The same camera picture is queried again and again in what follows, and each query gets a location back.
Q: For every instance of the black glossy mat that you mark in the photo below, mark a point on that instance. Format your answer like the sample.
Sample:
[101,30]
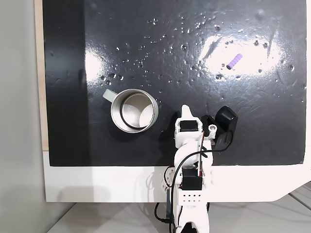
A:
[150,60]

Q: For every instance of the purple ribbed pen grip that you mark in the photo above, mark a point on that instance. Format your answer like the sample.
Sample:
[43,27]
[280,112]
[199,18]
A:
[234,61]

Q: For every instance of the black oval camera box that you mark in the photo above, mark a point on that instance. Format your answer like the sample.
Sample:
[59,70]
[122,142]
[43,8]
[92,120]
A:
[227,117]

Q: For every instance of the light wooden board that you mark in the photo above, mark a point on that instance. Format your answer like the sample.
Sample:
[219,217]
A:
[40,72]

